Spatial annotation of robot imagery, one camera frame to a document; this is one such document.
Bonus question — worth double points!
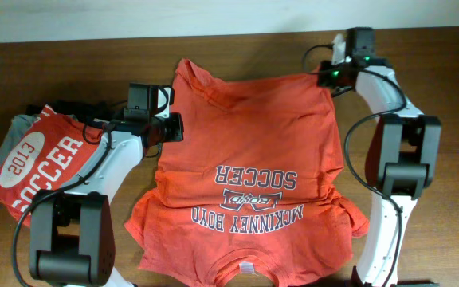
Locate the folded red 2013 soccer shirt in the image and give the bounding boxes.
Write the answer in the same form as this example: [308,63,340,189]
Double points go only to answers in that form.
[0,105,103,218]

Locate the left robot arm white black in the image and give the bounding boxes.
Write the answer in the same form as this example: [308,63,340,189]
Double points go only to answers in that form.
[24,83,183,286]

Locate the orange McKinney Boyd soccer t-shirt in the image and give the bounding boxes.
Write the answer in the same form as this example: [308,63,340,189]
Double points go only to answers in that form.
[125,59,369,286]

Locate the right black camera cable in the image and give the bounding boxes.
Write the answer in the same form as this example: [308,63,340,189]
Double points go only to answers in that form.
[301,43,408,287]

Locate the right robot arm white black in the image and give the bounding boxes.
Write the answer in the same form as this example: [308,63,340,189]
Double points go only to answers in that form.
[318,27,441,287]

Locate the left black camera cable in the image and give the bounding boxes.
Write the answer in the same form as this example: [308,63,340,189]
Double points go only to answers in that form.
[11,85,175,287]

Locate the folded navy blue shirt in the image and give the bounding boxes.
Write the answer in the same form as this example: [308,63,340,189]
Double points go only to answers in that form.
[47,100,114,126]

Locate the folded grey shirt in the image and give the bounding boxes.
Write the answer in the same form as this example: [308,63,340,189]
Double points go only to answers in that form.
[0,114,37,166]

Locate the black camera cable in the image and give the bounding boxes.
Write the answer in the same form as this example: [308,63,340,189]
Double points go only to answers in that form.
[11,85,175,287]
[301,43,408,287]

